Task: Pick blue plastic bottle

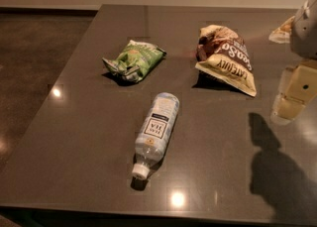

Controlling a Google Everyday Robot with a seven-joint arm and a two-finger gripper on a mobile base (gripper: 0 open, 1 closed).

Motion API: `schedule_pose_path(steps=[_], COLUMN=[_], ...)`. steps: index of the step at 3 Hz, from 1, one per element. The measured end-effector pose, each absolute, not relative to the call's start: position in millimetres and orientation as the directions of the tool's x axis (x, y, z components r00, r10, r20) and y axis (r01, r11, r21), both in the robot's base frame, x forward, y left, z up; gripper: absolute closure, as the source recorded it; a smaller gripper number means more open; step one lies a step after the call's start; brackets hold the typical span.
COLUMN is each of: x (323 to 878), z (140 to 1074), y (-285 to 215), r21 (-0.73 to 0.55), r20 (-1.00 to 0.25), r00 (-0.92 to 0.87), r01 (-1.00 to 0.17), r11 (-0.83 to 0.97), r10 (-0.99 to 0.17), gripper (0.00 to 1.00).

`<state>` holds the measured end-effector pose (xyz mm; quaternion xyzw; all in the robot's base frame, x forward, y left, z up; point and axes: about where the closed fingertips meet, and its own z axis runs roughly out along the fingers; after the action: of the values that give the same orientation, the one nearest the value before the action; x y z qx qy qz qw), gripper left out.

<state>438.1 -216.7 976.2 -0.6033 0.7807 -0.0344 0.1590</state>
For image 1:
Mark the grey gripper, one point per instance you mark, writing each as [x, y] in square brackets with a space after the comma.
[305, 32]

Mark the blue plastic water bottle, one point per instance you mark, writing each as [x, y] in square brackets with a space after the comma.
[152, 141]

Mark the small cream packet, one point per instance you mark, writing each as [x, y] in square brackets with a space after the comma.
[281, 35]

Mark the brown and cream snack bag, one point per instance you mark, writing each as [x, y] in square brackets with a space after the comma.
[221, 53]

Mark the green chip bag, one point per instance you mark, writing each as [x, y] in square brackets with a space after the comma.
[135, 61]

